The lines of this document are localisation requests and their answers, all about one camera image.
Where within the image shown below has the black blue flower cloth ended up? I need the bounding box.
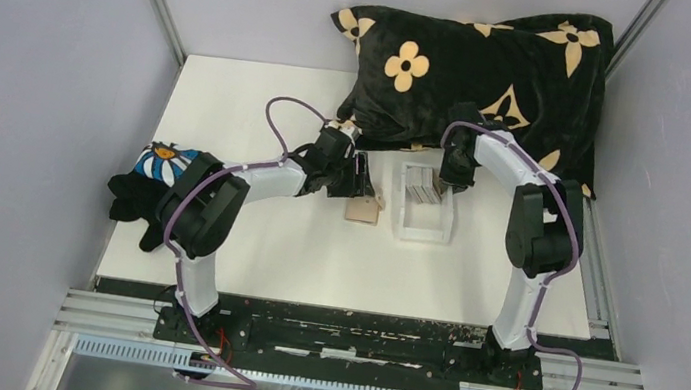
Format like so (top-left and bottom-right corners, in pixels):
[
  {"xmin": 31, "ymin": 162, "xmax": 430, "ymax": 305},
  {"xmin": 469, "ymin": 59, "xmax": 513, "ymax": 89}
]
[{"xmin": 107, "ymin": 141, "xmax": 201, "ymax": 253}]

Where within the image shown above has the black floral pillow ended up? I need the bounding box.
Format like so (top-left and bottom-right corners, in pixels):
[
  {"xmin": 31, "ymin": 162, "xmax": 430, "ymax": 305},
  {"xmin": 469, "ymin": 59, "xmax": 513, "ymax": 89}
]
[{"xmin": 330, "ymin": 5, "xmax": 615, "ymax": 198}]

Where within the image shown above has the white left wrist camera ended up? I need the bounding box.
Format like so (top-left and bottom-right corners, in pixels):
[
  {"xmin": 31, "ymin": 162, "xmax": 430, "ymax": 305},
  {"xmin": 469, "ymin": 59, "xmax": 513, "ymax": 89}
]
[{"xmin": 336, "ymin": 121, "xmax": 362, "ymax": 141}]

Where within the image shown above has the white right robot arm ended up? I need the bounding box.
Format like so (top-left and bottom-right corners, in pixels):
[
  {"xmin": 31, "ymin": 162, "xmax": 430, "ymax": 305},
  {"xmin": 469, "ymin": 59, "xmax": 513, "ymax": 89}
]
[{"xmin": 439, "ymin": 102, "xmax": 584, "ymax": 385}]

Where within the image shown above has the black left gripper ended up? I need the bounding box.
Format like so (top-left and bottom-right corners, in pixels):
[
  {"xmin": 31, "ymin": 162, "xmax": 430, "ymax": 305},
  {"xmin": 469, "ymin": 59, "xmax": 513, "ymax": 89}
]
[{"xmin": 321, "ymin": 147, "xmax": 380, "ymax": 204}]

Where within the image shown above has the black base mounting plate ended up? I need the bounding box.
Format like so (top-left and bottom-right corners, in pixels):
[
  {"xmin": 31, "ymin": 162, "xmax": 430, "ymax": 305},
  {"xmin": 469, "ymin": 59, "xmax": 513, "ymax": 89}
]
[{"xmin": 149, "ymin": 299, "xmax": 548, "ymax": 390}]

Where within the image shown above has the clear plastic card box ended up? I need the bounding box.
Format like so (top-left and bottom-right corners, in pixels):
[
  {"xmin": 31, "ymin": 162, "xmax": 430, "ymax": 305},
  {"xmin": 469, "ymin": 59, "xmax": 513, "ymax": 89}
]
[{"xmin": 391, "ymin": 162, "xmax": 455, "ymax": 245}]

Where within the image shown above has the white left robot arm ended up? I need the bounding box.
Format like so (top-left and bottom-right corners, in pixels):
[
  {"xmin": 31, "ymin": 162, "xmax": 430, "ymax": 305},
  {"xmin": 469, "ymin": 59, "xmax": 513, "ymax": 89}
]
[{"xmin": 156, "ymin": 124, "xmax": 375, "ymax": 344}]

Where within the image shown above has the slotted cable duct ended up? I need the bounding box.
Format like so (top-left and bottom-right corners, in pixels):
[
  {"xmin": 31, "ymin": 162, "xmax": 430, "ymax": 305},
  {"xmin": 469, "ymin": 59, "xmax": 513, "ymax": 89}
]
[{"xmin": 72, "ymin": 335, "xmax": 475, "ymax": 390}]

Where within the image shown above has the beige leather card holder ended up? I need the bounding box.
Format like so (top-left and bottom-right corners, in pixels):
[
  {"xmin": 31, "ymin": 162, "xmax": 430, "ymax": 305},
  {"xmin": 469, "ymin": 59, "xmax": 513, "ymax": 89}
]
[{"xmin": 343, "ymin": 192, "xmax": 386, "ymax": 226}]

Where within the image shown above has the stack of cards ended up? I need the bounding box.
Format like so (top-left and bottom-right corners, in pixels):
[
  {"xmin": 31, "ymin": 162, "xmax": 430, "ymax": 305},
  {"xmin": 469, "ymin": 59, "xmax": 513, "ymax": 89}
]
[{"xmin": 404, "ymin": 165, "xmax": 442, "ymax": 205}]

